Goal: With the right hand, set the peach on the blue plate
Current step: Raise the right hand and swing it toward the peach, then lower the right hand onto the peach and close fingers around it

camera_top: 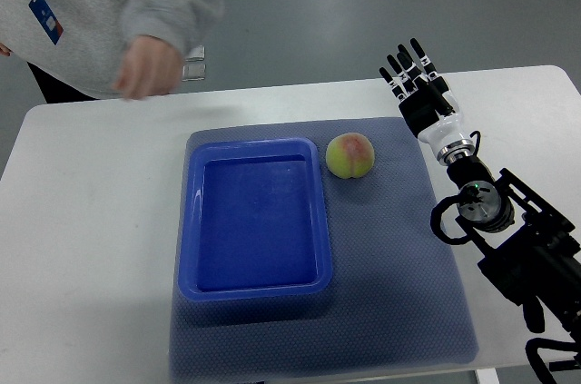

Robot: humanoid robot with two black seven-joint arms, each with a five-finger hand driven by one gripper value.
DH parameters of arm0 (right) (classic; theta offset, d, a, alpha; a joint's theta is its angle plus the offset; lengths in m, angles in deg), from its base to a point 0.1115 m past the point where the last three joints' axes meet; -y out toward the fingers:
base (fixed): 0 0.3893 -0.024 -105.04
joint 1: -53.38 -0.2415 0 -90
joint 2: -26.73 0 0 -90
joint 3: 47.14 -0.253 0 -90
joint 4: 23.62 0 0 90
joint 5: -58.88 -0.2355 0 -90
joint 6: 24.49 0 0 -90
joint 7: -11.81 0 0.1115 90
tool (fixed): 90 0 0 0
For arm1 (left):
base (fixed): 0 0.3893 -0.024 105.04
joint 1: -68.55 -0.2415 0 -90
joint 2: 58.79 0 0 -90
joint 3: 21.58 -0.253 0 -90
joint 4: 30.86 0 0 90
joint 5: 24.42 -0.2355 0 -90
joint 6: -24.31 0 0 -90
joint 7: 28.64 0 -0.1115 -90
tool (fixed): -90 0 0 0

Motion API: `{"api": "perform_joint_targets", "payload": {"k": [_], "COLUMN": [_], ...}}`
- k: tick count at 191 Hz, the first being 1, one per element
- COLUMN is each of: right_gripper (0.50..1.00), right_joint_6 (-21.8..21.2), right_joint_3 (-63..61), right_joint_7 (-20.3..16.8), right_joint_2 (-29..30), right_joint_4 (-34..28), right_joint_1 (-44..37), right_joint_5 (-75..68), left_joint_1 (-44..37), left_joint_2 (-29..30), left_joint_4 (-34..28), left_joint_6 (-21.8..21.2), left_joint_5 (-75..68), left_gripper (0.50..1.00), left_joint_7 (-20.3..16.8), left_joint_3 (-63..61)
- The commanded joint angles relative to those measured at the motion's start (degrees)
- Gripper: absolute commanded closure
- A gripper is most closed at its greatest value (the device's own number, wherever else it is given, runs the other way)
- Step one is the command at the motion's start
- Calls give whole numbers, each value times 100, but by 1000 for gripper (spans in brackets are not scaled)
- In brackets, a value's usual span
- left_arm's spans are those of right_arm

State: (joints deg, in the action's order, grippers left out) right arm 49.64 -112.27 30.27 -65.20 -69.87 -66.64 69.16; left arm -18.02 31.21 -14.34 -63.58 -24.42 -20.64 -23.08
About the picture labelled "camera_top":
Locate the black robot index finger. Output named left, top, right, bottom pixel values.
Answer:
left=409, top=38, right=441, bottom=83

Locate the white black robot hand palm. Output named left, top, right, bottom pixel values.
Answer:
left=399, top=76, right=475, bottom=162

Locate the black robot thumb finger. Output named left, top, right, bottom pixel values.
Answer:
left=427, top=82, right=454, bottom=114

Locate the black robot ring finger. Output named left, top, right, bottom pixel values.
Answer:
left=387, top=54, right=416, bottom=96

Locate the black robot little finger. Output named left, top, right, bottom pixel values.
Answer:
left=379, top=67, right=407, bottom=102

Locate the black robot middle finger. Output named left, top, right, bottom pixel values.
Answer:
left=397, top=44, right=428, bottom=90

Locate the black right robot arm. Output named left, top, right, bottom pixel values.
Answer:
left=379, top=39, right=580, bottom=351

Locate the green red peach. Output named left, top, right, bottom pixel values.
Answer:
left=325, top=133, right=375, bottom=179

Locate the blue plastic tray plate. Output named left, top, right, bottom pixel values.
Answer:
left=176, top=137, right=332, bottom=303

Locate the metal floor socket plate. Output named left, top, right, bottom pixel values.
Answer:
left=182, top=45, right=206, bottom=82

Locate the person's bare hand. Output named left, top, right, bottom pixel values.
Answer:
left=113, top=35, right=184, bottom=100

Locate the grey sweatshirt torso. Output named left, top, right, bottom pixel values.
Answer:
left=1, top=0, right=129, bottom=103

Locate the blue id badge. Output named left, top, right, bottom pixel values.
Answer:
left=28, top=0, right=64, bottom=44

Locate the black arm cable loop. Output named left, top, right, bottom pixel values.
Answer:
left=429, top=195, right=478, bottom=247

